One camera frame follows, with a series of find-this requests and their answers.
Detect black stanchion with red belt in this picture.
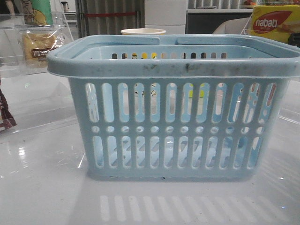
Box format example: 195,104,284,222
84,12,137,18

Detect clear acrylic display shelf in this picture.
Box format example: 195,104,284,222
244,18,300,47

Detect light blue plastic basket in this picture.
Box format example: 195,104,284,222
47,35,300,180

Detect brown snack packet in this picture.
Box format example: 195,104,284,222
0,91,17,132

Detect clear acrylic left shelf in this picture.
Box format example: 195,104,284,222
0,12,74,134

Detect green yellow snack bag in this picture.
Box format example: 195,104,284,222
21,0,53,26

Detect yellow nabati wafer box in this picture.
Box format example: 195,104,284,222
247,5,300,44

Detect bread slice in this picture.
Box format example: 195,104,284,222
18,30,65,68

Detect white refrigerator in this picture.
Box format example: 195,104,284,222
144,0,188,34

